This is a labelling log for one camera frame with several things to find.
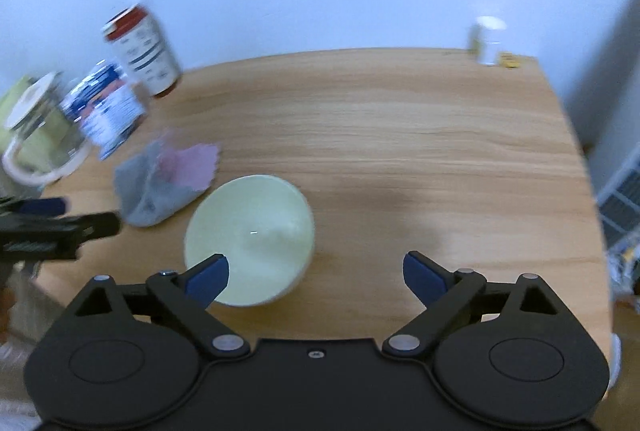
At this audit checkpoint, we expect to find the grey and pink cloth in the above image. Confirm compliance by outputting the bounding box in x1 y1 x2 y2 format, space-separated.
113 134 220 229

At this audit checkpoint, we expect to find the pale yellow bowl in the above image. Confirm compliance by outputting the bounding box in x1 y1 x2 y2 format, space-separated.
184 175 314 307

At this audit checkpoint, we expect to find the glass pitcher cream lid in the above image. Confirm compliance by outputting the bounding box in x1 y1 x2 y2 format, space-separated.
2 71 92 187

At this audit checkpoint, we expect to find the blue printed plastic pouch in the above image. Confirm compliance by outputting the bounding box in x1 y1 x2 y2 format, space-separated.
61 60 146 160

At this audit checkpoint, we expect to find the red lid patterned tumbler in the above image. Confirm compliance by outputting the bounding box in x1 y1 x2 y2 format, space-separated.
102 4 181 96

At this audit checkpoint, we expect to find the white radiator heater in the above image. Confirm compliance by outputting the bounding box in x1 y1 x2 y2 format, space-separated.
597 161 639 248

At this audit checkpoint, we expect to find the small yellow round object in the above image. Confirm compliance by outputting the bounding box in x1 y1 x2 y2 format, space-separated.
499 52 521 69

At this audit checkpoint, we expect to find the white small pill bottle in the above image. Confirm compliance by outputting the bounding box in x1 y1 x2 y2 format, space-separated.
470 16 506 66

